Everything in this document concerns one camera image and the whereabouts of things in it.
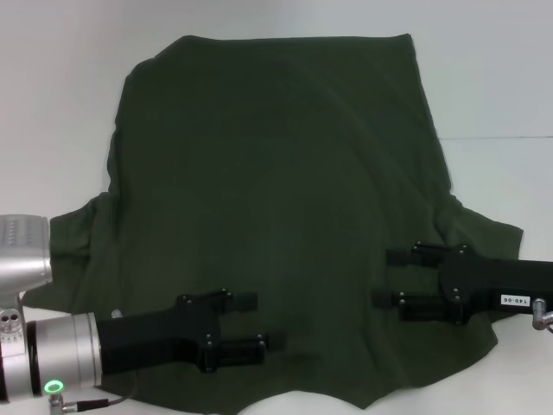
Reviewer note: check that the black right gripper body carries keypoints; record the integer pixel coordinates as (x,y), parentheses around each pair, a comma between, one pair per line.
(488,283)

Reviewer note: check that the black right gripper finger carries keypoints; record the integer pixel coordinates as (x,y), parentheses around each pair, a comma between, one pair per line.
(423,307)
(415,256)

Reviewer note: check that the dark green t-shirt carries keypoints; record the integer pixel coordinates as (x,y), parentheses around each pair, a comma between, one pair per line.
(281,173)

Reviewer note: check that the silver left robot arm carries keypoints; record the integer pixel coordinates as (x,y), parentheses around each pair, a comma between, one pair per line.
(56,354)

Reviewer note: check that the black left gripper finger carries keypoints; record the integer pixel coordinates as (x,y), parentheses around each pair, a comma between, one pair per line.
(235,351)
(242,301)

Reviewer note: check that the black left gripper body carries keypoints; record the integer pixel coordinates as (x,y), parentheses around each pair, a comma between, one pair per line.
(147,337)

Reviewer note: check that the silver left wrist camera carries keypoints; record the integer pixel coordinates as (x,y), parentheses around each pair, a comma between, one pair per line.
(21,255)

